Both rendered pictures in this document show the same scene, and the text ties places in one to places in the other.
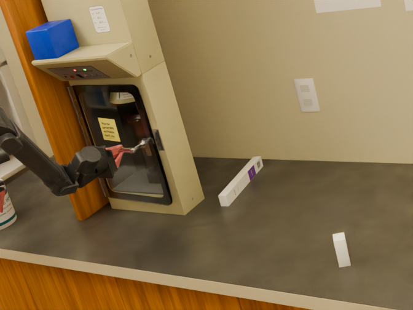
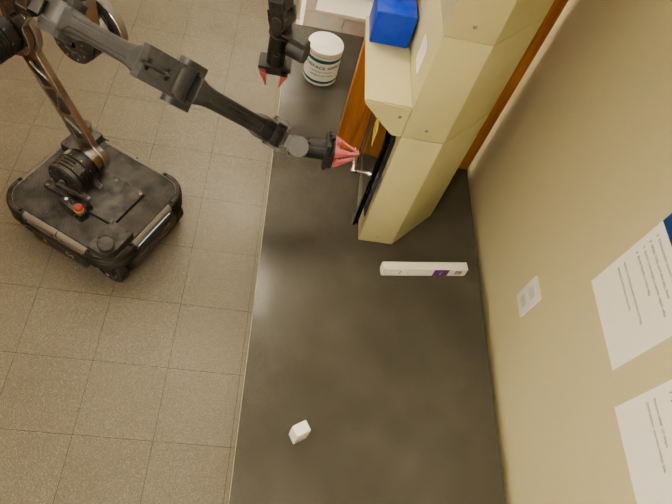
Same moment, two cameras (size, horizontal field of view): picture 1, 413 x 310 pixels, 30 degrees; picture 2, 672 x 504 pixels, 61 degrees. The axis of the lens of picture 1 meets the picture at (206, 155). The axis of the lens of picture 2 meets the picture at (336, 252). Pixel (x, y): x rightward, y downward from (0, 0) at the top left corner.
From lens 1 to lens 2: 1.42 m
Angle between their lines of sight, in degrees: 43
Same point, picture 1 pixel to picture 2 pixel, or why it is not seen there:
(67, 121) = not seen: hidden behind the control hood
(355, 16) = (597, 336)
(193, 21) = (558, 125)
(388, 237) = (347, 465)
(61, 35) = (392, 26)
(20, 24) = not seen: outside the picture
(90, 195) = (355, 138)
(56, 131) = (360, 78)
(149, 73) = (411, 142)
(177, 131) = (405, 195)
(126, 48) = (399, 108)
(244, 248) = (308, 325)
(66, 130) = not seen: hidden behind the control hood
